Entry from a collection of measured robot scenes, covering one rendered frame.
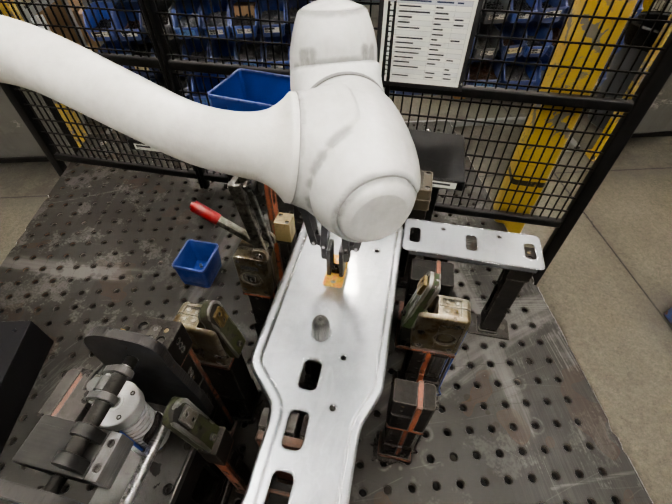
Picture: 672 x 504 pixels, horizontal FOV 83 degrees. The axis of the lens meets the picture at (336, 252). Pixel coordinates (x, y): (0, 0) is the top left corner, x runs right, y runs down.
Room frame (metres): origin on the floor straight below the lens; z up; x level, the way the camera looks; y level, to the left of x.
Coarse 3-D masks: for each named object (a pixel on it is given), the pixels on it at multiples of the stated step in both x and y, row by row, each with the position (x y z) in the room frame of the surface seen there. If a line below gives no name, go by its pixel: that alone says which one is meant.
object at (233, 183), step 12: (240, 180) 0.51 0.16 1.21; (252, 180) 0.50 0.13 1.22; (240, 192) 0.48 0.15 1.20; (252, 192) 0.51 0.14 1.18; (240, 204) 0.48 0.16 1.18; (252, 204) 0.51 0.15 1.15; (240, 216) 0.49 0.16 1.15; (252, 216) 0.48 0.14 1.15; (252, 228) 0.48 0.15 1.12; (264, 228) 0.51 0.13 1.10; (252, 240) 0.48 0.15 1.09
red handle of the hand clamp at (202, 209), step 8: (192, 208) 0.51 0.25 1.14; (200, 208) 0.51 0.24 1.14; (208, 208) 0.52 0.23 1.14; (200, 216) 0.51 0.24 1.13; (208, 216) 0.51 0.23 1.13; (216, 216) 0.51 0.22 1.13; (216, 224) 0.51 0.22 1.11; (224, 224) 0.50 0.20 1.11; (232, 224) 0.51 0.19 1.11; (232, 232) 0.50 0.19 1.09; (240, 232) 0.50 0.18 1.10; (248, 240) 0.50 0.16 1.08; (264, 240) 0.50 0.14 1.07
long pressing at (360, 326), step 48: (336, 240) 0.57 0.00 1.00; (384, 240) 0.57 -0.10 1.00; (288, 288) 0.44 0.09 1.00; (336, 288) 0.44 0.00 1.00; (384, 288) 0.44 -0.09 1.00; (288, 336) 0.34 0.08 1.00; (336, 336) 0.34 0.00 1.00; (384, 336) 0.34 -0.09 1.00; (288, 384) 0.25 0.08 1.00; (336, 384) 0.25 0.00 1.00; (336, 432) 0.18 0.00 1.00; (336, 480) 0.12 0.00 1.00
